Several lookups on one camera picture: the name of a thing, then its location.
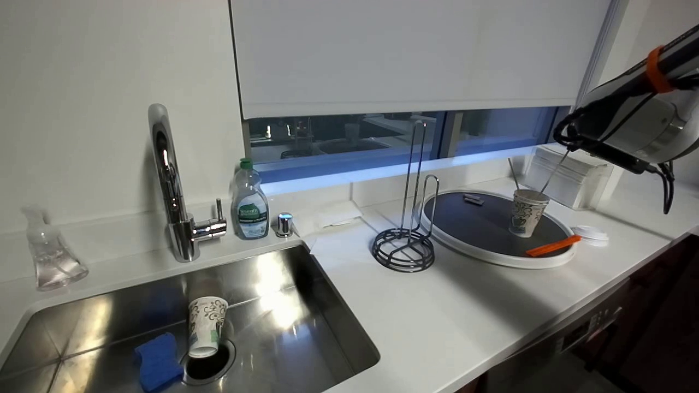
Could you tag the small chrome sink knob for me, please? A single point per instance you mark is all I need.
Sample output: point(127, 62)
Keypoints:
point(282, 226)

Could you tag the patterned paper cup on tray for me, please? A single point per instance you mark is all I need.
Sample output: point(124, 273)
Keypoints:
point(527, 211)

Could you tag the clear glass carafe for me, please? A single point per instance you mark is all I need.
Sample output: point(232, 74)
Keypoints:
point(56, 264)

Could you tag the stainless steel sink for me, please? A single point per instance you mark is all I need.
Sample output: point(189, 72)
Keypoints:
point(287, 331)

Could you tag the orange handled utensil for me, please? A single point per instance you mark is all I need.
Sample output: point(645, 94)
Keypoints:
point(552, 247)

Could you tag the white ribbed box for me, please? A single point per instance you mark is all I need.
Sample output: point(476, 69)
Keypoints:
point(575, 182)

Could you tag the white roller blind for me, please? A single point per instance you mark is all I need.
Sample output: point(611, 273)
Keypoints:
point(322, 57)

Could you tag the paper cup in sink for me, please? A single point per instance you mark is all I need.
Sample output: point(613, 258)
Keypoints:
point(205, 325)

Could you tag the chrome kitchen faucet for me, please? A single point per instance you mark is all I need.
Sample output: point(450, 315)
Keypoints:
point(181, 229)

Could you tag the green dish soap bottle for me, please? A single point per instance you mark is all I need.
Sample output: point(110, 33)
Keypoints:
point(249, 207)

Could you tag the black wire paper towel holder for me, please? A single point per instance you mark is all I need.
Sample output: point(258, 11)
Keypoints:
point(408, 247)

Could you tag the clear drinking straw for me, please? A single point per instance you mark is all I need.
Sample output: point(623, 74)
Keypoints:
point(555, 169)

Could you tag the blue sponge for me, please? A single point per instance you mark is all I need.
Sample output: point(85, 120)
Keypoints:
point(159, 363)

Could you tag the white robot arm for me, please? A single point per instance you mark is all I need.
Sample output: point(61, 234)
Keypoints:
point(643, 116)

